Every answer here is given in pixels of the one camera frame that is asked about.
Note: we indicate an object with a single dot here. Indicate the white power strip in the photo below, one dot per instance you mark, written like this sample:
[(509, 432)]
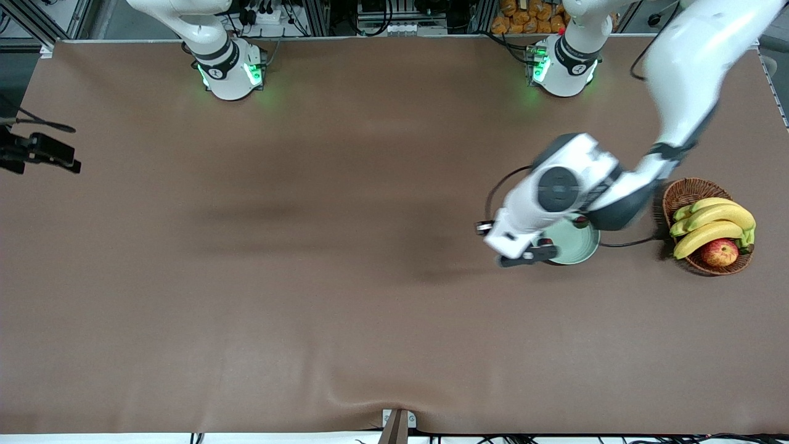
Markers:
[(268, 17)]

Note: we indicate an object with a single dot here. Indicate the yellow banana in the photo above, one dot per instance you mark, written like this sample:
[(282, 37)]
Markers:
[(703, 237), (721, 214), (709, 203)]

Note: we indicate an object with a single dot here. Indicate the pale green round plate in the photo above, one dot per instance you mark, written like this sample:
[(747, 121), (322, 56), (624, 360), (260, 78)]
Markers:
[(576, 246)]

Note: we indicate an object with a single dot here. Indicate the brown table mat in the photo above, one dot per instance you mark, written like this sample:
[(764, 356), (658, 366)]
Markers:
[(308, 308)]

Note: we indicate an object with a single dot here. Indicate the brown wicker basket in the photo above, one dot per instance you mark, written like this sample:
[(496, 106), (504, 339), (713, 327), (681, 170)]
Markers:
[(690, 191)]

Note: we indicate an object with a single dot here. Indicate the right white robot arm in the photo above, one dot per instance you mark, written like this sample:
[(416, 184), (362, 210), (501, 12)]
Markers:
[(225, 68)]

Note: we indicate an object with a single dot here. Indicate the red apple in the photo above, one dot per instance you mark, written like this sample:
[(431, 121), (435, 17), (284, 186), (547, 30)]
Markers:
[(719, 253)]

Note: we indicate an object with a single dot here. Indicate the white connector block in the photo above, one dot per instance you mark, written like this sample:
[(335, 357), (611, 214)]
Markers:
[(413, 29)]

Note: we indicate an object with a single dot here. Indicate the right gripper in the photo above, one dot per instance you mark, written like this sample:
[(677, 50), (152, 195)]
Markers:
[(15, 151)]

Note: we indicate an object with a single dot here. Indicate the metal table edge bracket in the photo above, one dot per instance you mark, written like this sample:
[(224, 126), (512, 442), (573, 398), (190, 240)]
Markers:
[(397, 428)]

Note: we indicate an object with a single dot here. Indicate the aluminium frame post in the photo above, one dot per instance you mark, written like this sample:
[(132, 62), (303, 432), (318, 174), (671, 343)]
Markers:
[(484, 15), (317, 18), (764, 43), (34, 28)]

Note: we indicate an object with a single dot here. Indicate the bag of orange snacks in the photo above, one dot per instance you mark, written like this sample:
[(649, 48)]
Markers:
[(524, 18)]

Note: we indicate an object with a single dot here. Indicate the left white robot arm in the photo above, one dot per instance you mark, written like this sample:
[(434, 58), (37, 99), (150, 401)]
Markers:
[(690, 61)]

